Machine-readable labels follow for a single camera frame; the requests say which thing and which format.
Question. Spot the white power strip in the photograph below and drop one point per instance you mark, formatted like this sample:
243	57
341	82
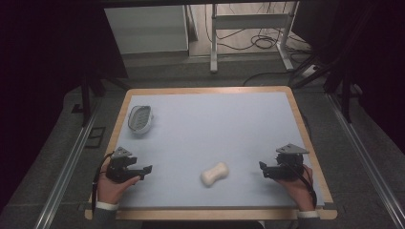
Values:
309	71

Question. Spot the aluminium rail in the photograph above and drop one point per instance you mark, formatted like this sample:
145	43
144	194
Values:
366	159
65	171

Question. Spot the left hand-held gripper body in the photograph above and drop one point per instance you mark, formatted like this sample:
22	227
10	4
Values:
119	168

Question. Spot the white soap bar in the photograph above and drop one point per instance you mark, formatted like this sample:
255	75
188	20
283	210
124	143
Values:
215	174

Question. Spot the person's left hand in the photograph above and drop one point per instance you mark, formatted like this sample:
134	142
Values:
111	187

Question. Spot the grey mesh basket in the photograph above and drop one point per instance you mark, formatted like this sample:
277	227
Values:
140	119

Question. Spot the white cabinet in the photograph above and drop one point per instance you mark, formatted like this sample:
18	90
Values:
146	30

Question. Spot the white desk frame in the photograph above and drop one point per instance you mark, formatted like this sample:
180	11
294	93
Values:
248	21

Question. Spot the black metal stand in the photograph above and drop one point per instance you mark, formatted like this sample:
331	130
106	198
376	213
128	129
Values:
86	98
345	95

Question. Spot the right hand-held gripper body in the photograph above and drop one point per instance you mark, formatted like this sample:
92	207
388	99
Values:
288	167

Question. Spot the dark curtain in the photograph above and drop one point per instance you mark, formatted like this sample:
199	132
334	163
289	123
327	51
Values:
372	57
41	63

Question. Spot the light blue table mat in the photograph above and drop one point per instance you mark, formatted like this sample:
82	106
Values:
210	136

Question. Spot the wooden table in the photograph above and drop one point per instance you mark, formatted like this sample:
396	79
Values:
207	215

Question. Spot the person's right hand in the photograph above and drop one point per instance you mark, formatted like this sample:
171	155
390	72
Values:
297	191

